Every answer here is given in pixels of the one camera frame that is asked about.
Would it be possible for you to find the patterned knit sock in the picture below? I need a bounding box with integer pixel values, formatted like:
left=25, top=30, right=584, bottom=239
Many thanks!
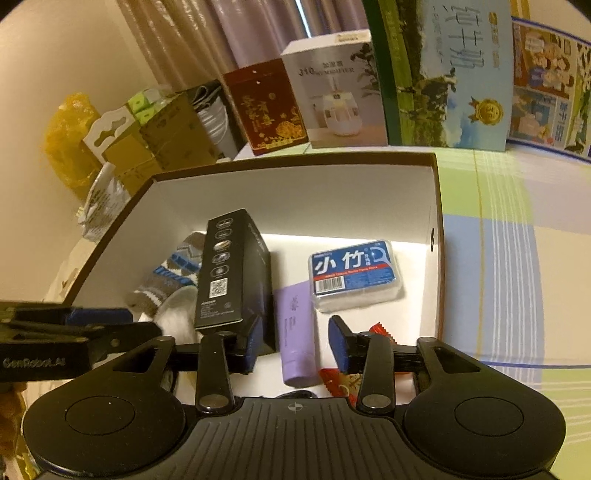
left=125, top=232, right=205, bottom=317

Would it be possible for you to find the red snack packet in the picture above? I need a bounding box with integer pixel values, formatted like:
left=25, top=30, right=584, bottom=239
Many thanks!
left=318, top=315, right=397, bottom=411

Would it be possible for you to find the black shaver box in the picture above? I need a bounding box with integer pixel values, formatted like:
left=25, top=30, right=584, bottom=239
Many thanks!
left=195, top=209, right=276, bottom=355

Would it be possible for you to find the dental floss picks box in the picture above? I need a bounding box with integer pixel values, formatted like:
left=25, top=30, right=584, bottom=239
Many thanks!
left=308, top=240, right=403, bottom=313

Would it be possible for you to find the purple cream tube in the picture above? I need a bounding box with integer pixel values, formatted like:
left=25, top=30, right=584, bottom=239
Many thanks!
left=273, top=281, right=320, bottom=388

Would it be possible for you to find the left hand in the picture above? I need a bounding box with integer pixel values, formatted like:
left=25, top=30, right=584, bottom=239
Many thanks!
left=0, top=382, right=27, bottom=458

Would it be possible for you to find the silver plastic bag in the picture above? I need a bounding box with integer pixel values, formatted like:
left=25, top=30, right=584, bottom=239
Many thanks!
left=76, top=162, right=130, bottom=243

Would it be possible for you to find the yellow plastic bag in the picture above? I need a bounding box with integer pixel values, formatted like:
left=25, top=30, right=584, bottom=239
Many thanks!
left=44, top=93, right=102, bottom=203

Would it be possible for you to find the checkered tablecloth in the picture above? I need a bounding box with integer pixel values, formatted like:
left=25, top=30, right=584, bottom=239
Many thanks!
left=232, top=140, right=591, bottom=480

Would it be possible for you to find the brown cardboard carton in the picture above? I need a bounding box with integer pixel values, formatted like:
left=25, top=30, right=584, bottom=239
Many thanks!
left=139, top=81, right=242, bottom=171

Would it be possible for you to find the red gift box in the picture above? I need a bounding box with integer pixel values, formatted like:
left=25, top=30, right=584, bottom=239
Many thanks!
left=223, top=58, right=308, bottom=156

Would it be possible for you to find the blue milk carton box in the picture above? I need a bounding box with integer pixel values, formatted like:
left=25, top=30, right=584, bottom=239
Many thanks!
left=508, top=17, right=590, bottom=161

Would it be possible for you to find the green milk carton box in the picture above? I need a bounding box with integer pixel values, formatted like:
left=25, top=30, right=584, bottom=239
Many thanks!
left=363, top=0, right=513, bottom=151

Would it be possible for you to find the white humidifier box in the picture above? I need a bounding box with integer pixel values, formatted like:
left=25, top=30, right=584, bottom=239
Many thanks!
left=281, top=29, right=388, bottom=148

